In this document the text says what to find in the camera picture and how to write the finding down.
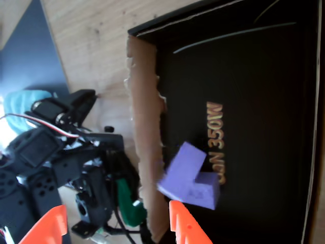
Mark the purple foam block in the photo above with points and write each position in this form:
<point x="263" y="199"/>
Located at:
<point x="186" y="158"/>
<point x="208" y="190"/>

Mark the black cardboard box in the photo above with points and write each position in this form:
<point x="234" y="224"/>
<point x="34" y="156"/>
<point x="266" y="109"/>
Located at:
<point x="254" y="127"/>

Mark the dark mouse mat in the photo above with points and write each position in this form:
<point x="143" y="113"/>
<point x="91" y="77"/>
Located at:
<point x="30" y="50"/>

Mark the light blue towel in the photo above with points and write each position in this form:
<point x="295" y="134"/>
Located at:
<point x="20" y="99"/>

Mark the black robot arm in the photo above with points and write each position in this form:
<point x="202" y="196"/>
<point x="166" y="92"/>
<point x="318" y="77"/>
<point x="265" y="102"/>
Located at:
<point x="33" y="152"/>

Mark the green table clamp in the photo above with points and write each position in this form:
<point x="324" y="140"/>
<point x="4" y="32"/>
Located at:
<point x="127" y="200"/>

